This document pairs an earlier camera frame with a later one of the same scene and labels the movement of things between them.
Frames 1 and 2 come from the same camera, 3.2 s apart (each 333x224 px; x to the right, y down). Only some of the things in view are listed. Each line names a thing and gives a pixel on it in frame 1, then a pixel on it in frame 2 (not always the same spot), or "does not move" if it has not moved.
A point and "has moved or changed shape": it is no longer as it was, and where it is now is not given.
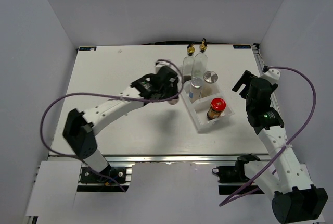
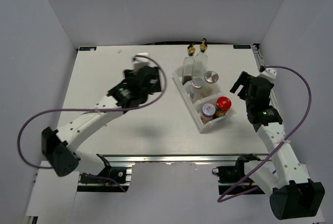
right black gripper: (245, 79) does not move
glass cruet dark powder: (188, 64) does not move
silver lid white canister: (210, 85) does not move
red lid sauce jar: (217, 106) has moved or changed shape
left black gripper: (172, 90) -> (130, 74)
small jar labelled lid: (173, 101) -> (208, 111)
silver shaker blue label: (195, 89) does not move
